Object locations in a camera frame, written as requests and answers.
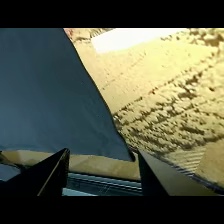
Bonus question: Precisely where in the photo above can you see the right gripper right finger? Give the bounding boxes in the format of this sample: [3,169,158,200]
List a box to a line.
[137,149,219,197]

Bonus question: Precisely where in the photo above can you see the dark green garment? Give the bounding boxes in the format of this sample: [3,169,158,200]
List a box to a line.
[0,27,136,183]

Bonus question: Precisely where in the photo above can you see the silver frame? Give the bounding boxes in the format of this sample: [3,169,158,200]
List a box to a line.
[61,172,144,197]

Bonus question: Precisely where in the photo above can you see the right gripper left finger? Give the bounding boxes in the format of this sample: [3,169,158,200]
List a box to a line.
[0,147,71,197]

